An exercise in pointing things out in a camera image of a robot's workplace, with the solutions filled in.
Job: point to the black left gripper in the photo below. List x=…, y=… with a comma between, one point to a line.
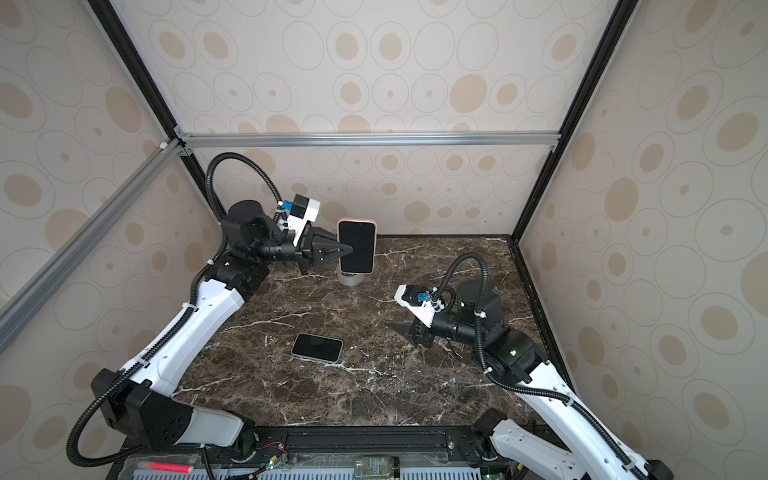
x=311, y=250

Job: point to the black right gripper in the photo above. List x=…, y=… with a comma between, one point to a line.
x=409, y=335

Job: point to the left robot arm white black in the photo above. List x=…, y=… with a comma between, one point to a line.
x=137, y=400

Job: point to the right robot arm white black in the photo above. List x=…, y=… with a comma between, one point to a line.
x=585, y=448

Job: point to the clear tape roll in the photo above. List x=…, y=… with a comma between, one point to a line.
x=350, y=279

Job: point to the green circuit board module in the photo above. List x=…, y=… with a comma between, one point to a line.
x=377, y=467

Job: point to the pink marker pen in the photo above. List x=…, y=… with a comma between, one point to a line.
x=166, y=467

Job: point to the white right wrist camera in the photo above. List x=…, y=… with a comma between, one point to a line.
x=418, y=300

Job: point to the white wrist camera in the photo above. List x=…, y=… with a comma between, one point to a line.
x=418, y=300
x=294, y=216

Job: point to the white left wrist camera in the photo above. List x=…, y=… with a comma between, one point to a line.
x=294, y=216

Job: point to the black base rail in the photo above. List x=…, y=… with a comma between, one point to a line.
x=453, y=444

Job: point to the silver aluminium rail back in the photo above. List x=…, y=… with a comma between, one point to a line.
x=374, y=139

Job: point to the silver aluminium rail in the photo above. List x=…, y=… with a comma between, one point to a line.
x=374, y=139
x=22, y=308

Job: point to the black corner frame post left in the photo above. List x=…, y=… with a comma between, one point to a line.
x=107, y=17

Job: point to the black corner frame post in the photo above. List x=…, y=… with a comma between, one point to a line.
x=616, y=26
x=107, y=17

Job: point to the silver aluminium rail left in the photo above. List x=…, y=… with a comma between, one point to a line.
x=22, y=308

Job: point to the black corner frame post right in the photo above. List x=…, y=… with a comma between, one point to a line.
x=616, y=26

